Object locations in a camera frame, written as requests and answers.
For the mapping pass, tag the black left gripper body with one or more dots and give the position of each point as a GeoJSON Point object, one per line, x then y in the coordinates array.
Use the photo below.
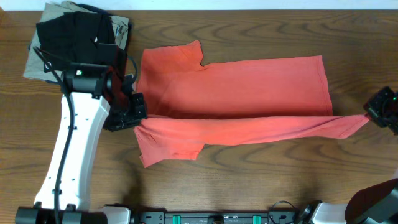
{"type": "Point", "coordinates": [128, 112]}

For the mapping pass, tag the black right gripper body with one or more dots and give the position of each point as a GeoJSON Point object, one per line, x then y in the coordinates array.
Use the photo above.
{"type": "Point", "coordinates": [384, 107]}

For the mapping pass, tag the red printed t-shirt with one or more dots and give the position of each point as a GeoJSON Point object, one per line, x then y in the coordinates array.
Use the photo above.
{"type": "Point", "coordinates": [190, 105]}

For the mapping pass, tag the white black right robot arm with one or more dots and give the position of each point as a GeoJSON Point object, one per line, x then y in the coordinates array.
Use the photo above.
{"type": "Point", "coordinates": [375, 204]}

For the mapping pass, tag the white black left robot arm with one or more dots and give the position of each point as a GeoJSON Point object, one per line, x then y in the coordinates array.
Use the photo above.
{"type": "Point", "coordinates": [95, 97]}

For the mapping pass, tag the black folded garment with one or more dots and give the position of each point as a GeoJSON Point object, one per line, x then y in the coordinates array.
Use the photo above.
{"type": "Point", "coordinates": [74, 37]}

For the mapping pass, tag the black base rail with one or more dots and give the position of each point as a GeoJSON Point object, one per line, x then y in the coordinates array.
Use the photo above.
{"type": "Point", "coordinates": [217, 217]}

